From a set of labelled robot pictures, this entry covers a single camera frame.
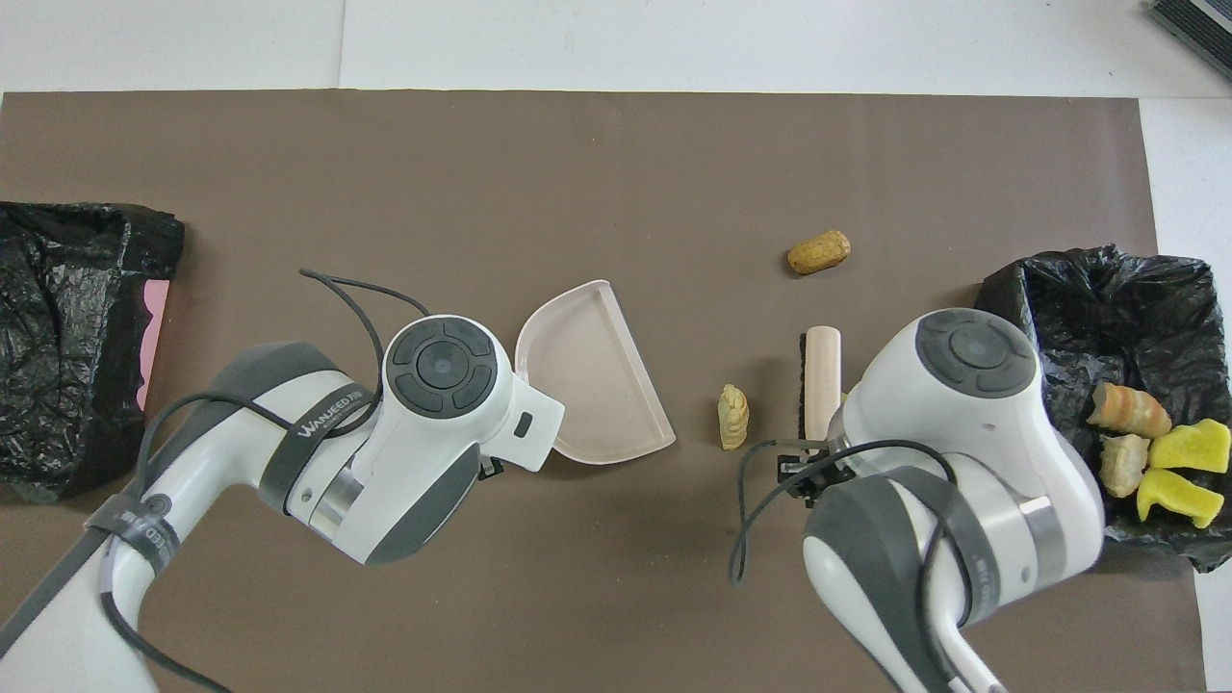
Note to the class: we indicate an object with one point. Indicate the brown table mat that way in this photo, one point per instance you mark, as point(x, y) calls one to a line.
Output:
point(481, 192)

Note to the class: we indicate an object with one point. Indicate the black bag lined bin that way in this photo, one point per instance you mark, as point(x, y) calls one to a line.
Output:
point(1107, 318)

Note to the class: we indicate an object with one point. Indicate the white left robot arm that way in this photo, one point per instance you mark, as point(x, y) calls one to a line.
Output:
point(241, 452)

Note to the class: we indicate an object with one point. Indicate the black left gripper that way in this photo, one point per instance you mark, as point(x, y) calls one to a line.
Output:
point(491, 469)

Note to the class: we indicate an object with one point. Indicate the beige hand brush black bristles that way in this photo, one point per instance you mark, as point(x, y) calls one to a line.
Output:
point(824, 385)

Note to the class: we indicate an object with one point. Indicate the notched yellow foam chunk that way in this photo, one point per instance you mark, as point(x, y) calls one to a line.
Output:
point(1179, 497)

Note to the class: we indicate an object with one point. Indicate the pink plastic bin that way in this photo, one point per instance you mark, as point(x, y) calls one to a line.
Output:
point(154, 327)

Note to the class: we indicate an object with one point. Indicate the right black bag bin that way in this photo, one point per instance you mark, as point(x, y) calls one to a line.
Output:
point(67, 337)

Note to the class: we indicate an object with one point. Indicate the beige plastic dustpan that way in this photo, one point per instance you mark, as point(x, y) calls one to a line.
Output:
point(597, 385)

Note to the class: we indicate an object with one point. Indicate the pale beige bread chunk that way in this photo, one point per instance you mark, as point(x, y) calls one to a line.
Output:
point(1123, 465)

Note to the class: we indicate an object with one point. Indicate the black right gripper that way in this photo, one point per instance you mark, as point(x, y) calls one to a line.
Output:
point(818, 472)

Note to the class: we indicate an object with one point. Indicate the black ribbed object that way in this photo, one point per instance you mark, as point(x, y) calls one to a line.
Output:
point(1203, 29)

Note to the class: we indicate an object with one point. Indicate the small ridged shell pastry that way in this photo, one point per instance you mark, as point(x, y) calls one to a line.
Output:
point(733, 417)

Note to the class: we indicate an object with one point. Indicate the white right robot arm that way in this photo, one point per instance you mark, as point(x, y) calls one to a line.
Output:
point(962, 433)

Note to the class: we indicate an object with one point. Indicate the orange striped croissant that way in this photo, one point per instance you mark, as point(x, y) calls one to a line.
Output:
point(1131, 410)

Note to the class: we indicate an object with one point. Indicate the brown oval bread roll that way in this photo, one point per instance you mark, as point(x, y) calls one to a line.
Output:
point(818, 252)

